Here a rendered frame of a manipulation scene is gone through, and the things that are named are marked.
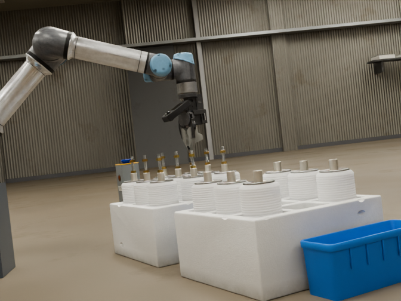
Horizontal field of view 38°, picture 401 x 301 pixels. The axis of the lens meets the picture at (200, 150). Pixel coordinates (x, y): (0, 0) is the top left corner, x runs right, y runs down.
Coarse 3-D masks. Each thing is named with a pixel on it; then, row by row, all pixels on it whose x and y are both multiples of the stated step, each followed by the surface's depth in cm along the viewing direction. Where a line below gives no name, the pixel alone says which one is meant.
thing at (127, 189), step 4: (124, 184) 204; (128, 184) 203; (132, 184) 202; (124, 188) 204; (128, 188) 203; (132, 188) 202; (124, 192) 204; (128, 192) 203; (132, 192) 202; (124, 196) 204; (128, 196) 203; (132, 196) 202; (124, 200) 204; (128, 200) 203; (132, 200) 202
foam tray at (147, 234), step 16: (112, 208) 208; (128, 208) 193; (144, 208) 181; (160, 208) 177; (176, 208) 180; (112, 224) 209; (128, 224) 195; (144, 224) 182; (160, 224) 177; (128, 240) 196; (144, 240) 184; (160, 240) 177; (176, 240) 179; (128, 256) 198; (144, 256) 185; (160, 256) 177; (176, 256) 179
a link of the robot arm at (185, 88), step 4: (180, 84) 216; (184, 84) 215; (188, 84) 215; (192, 84) 215; (196, 84) 218; (180, 88) 216; (184, 88) 215; (188, 88) 215; (192, 88) 215; (196, 88) 217; (180, 92) 216; (184, 92) 215; (188, 92) 215; (192, 92) 216; (196, 92) 218
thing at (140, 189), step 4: (136, 184) 194; (140, 184) 193; (144, 184) 192; (136, 188) 194; (140, 188) 192; (144, 188) 192; (136, 192) 194; (140, 192) 193; (144, 192) 192; (136, 196) 194; (140, 196) 193; (144, 196) 192; (148, 196) 192; (136, 200) 194; (140, 200) 193; (144, 200) 192; (148, 200) 192; (136, 204) 195; (140, 204) 193; (144, 204) 192
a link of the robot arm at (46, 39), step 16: (48, 32) 197; (64, 32) 197; (48, 48) 197; (64, 48) 196; (80, 48) 197; (96, 48) 198; (112, 48) 199; (128, 48) 201; (112, 64) 201; (128, 64) 200; (144, 64) 200; (160, 64) 199
